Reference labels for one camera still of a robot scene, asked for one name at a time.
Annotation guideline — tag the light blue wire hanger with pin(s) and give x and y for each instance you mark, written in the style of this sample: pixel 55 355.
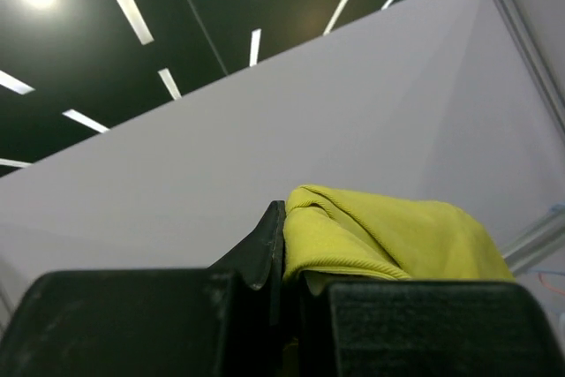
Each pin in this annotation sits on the light blue wire hanger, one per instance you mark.
pixel 558 207

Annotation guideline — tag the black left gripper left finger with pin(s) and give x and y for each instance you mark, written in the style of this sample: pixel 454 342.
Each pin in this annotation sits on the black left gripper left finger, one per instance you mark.
pixel 250 341

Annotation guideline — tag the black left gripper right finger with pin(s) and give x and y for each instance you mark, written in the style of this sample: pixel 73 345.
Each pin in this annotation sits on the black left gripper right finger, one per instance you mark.
pixel 314 325

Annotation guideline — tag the left aluminium frame post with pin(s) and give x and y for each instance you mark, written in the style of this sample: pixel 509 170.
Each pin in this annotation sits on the left aluminium frame post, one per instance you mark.
pixel 513 14

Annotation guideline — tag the yellow-green trousers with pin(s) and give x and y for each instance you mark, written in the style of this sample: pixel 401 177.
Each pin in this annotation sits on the yellow-green trousers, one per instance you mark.
pixel 340 232

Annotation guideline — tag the aluminium hanging rail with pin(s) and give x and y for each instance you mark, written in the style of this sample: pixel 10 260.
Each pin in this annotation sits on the aluminium hanging rail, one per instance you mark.
pixel 540 240

